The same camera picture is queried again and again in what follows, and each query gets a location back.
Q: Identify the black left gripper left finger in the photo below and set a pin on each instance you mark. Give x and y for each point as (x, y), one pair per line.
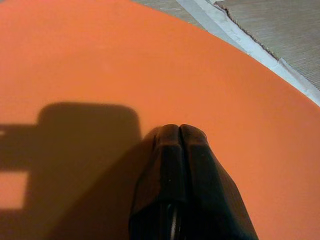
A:
(160, 175)

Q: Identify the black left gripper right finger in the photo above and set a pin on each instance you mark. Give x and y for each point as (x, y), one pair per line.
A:
(210, 195)

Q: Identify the orange plate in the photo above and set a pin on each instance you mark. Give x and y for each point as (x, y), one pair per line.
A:
(100, 62)

